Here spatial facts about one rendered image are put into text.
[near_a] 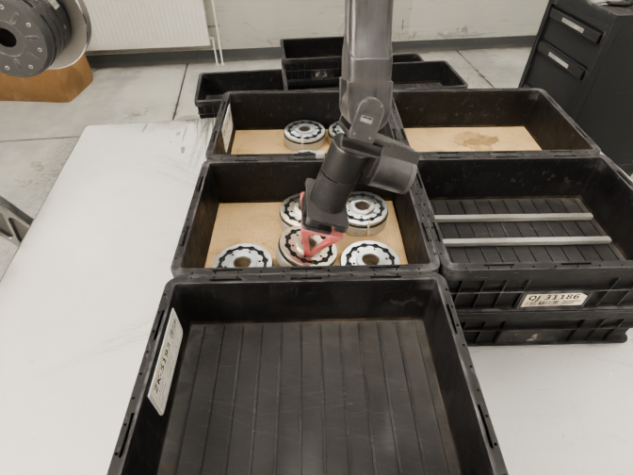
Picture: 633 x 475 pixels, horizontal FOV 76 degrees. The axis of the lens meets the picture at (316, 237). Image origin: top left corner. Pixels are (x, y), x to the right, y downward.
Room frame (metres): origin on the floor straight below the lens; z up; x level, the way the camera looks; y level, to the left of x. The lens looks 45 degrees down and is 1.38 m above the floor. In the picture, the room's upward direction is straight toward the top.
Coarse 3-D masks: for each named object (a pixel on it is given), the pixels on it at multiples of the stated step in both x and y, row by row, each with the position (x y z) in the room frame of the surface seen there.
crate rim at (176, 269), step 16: (208, 160) 0.67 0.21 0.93; (224, 160) 0.67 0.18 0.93; (240, 160) 0.67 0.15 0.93; (256, 160) 0.67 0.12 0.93; (272, 160) 0.67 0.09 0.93; (288, 160) 0.67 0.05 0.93; (304, 160) 0.67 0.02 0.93; (320, 160) 0.67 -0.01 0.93; (416, 192) 0.57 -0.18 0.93; (192, 208) 0.53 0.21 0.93; (416, 208) 0.53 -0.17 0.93; (192, 224) 0.49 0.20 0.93; (432, 240) 0.45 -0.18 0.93; (176, 256) 0.41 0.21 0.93; (432, 256) 0.41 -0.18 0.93; (176, 272) 0.38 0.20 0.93; (192, 272) 0.38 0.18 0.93; (208, 272) 0.38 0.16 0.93; (224, 272) 0.38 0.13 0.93; (240, 272) 0.38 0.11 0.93; (256, 272) 0.38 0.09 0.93; (272, 272) 0.38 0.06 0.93; (288, 272) 0.38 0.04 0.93; (304, 272) 0.38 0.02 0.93; (320, 272) 0.38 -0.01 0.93; (336, 272) 0.38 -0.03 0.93; (352, 272) 0.38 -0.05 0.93
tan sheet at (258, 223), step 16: (224, 208) 0.64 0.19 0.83; (240, 208) 0.64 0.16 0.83; (256, 208) 0.64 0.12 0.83; (272, 208) 0.64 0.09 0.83; (224, 224) 0.59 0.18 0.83; (240, 224) 0.59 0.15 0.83; (256, 224) 0.59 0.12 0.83; (272, 224) 0.59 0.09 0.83; (224, 240) 0.55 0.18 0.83; (240, 240) 0.55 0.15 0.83; (256, 240) 0.55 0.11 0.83; (272, 240) 0.55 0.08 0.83; (352, 240) 0.55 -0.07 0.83; (384, 240) 0.55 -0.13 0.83; (400, 240) 0.55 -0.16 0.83; (208, 256) 0.51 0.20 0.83; (272, 256) 0.51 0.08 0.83; (336, 256) 0.51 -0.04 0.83; (400, 256) 0.51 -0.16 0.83
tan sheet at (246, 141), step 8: (240, 136) 0.93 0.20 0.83; (248, 136) 0.93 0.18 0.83; (256, 136) 0.93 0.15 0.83; (264, 136) 0.93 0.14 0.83; (272, 136) 0.93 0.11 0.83; (280, 136) 0.93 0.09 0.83; (240, 144) 0.89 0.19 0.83; (248, 144) 0.89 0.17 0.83; (256, 144) 0.89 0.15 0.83; (264, 144) 0.89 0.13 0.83; (272, 144) 0.89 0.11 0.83; (280, 144) 0.89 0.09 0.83; (328, 144) 0.89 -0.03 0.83; (232, 152) 0.86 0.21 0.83; (240, 152) 0.86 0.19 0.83; (248, 152) 0.86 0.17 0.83; (256, 152) 0.86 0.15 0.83; (264, 152) 0.86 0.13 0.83; (272, 152) 0.86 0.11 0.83; (280, 152) 0.86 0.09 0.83; (288, 152) 0.86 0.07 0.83
